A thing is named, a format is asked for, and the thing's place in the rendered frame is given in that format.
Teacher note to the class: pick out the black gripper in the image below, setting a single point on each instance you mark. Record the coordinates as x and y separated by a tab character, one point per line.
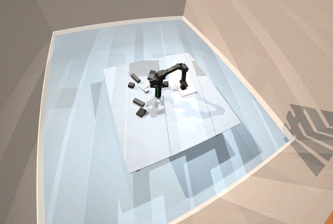
163	85

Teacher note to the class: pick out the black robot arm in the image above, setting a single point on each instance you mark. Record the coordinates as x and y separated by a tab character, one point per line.
160	75

